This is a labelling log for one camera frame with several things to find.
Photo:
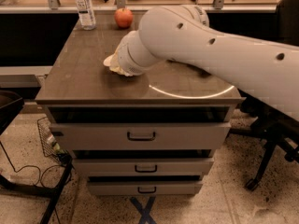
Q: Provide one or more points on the top grey drawer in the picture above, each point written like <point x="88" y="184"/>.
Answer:
<point x="140" y="136"/>

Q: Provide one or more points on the black office chair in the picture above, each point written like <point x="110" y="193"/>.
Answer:
<point x="272" y="126"/>

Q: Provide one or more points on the red apple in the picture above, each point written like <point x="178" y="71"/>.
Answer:
<point x="123" y="17"/>

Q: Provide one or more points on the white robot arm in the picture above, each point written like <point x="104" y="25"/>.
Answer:
<point x="268" y="71"/>

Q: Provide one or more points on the middle grey drawer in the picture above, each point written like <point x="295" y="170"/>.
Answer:
<point x="143" y="167"/>

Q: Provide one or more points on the bottom grey drawer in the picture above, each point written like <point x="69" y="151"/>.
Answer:
<point x="145" y="188"/>

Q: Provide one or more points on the wire mesh basket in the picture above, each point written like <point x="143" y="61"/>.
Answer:
<point x="51" y="148"/>

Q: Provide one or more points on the grey drawer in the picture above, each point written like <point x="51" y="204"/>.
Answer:
<point x="145" y="188"/>
<point x="140" y="136"/>
<point x="143" y="167"/>

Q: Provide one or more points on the white paper bowl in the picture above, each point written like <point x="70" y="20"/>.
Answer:
<point x="108" y="61"/>

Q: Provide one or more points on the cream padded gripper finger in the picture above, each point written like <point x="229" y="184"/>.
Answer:
<point x="119" y="64"/>

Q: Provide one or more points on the clear plastic water bottle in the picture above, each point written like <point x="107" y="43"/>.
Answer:
<point x="86" y="14"/>

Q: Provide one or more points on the blue tape cross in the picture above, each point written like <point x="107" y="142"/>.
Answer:
<point x="144" y="211"/>

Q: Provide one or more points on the grey drawer cabinet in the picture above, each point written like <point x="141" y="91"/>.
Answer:
<point x="80" y="89"/>

